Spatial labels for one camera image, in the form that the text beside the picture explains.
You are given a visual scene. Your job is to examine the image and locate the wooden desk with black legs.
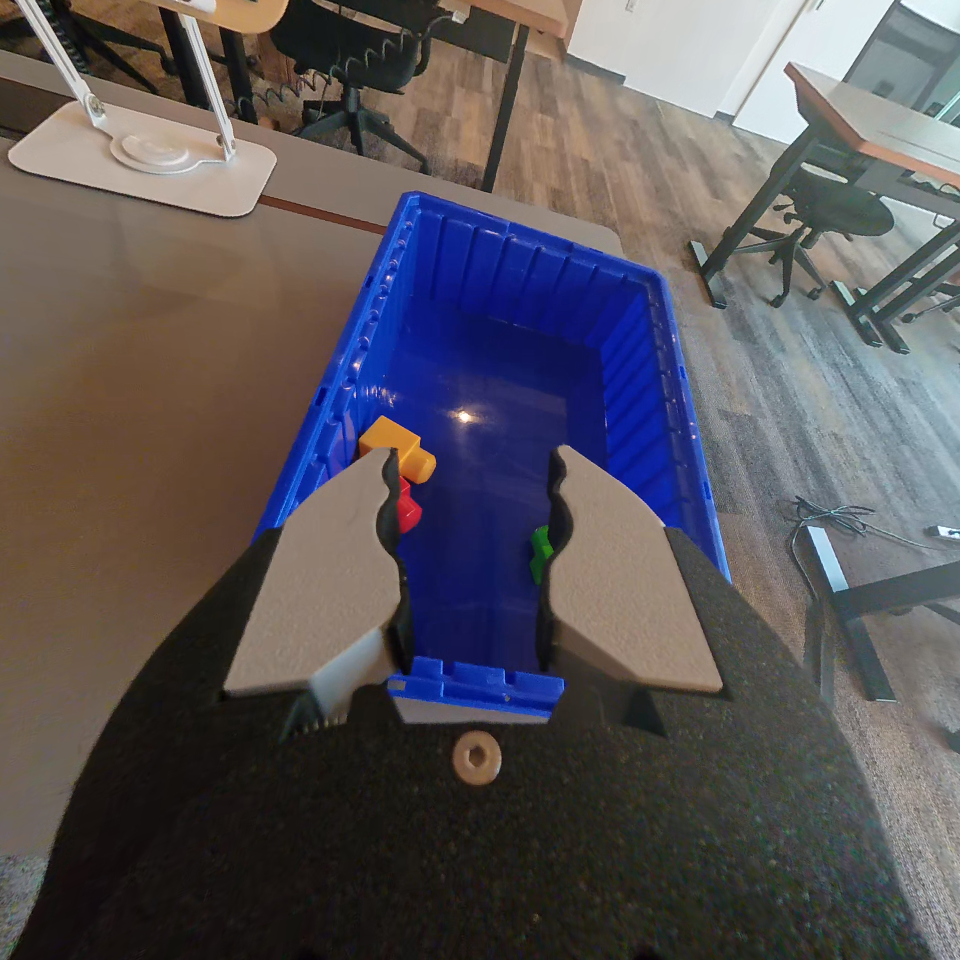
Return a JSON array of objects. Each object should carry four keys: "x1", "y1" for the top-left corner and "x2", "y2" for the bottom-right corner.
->
[
  {"x1": 435, "y1": 0, "x2": 582, "y2": 195},
  {"x1": 686, "y1": 62, "x2": 960, "y2": 356}
]

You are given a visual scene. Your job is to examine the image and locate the black desk frame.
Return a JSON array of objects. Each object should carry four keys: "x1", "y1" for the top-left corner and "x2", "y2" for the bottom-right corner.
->
[{"x1": 798, "y1": 525, "x2": 960, "y2": 734}]

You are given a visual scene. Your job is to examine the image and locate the black office chair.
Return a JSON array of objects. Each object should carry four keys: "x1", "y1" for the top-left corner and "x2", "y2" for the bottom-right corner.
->
[
  {"x1": 768, "y1": 166, "x2": 899, "y2": 309},
  {"x1": 45, "y1": 0, "x2": 162, "y2": 96},
  {"x1": 266, "y1": 0, "x2": 447, "y2": 177}
]

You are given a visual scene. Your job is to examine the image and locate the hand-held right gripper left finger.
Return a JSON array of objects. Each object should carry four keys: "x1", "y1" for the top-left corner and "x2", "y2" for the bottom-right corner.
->
[{"x1": 222, "y1": 446, "x2": 417, "y2": 725}]

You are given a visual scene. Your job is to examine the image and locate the blue plastic bin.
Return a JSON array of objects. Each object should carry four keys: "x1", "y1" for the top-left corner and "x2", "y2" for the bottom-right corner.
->
[{"x1": 253, "y1": 191, "x2": 732, "y2": 711}]

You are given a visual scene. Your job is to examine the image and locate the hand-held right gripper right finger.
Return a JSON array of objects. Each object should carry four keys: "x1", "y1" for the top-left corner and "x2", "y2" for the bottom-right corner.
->
[{"x1": 534, "y1": 444, "x2": 726, "y2": 695}]

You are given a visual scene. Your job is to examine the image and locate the yellow mega block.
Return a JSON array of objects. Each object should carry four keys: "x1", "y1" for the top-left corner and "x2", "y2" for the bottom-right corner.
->
[{"x1": 358, "y1": 416, "x2": 438, "y2": 486}]

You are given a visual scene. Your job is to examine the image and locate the white lamp base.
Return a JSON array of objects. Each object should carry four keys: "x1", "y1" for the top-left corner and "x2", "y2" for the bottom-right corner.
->
[{"x1": 7, "y1": 0, "x2": 279, "y2": 219}]

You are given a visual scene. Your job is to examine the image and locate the black floor cables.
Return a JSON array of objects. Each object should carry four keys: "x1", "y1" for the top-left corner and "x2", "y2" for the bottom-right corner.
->
[{"x1": 786, "y1": 495, "x2": 933, "y2": 546}]

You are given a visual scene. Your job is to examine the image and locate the light wooden desk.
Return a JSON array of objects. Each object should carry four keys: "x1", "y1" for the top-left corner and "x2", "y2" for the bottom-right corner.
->
[{"x1": 153, "y1": 0, "x2": 291, "y2": 126}]

